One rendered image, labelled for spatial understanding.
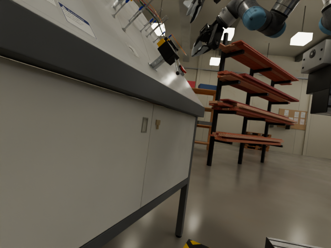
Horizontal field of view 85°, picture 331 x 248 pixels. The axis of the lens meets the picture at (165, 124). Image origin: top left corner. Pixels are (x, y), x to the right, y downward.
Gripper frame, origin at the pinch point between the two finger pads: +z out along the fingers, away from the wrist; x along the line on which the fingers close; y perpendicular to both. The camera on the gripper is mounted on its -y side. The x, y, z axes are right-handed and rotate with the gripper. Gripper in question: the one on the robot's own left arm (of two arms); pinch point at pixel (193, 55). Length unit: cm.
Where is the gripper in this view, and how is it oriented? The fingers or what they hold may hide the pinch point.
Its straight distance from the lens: 102.1
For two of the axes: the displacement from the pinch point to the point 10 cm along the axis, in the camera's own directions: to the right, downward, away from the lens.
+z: -6.0, 4.9, 6.4
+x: -8.0, -4.1, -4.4
